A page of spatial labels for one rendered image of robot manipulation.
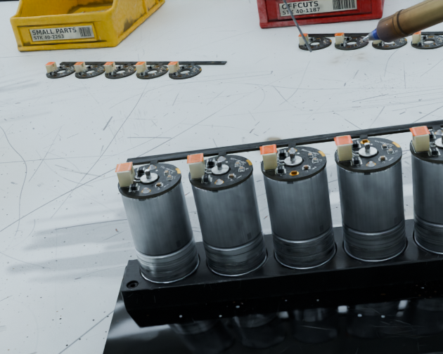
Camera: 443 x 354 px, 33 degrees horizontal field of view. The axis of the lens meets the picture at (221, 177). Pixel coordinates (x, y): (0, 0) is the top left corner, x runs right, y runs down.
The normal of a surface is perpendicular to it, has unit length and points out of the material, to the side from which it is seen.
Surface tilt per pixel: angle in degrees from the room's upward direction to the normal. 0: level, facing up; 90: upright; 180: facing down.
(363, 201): 90
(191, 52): 0
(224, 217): 90
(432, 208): 90
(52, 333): 0
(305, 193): 90
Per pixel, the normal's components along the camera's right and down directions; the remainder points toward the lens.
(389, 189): 0.41, 0.39
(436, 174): -0.50, 0.50
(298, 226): -0.09, 0.50
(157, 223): 0.17, 0.46
